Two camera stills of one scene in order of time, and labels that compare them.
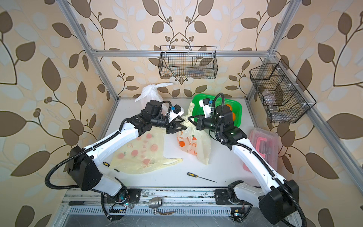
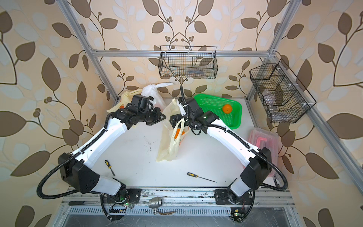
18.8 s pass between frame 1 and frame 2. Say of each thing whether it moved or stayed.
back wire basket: stayed
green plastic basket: stayed
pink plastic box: stayed
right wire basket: stayed
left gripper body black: moved
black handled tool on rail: stayed
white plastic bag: stayed
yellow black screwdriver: stayed
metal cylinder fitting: stayed
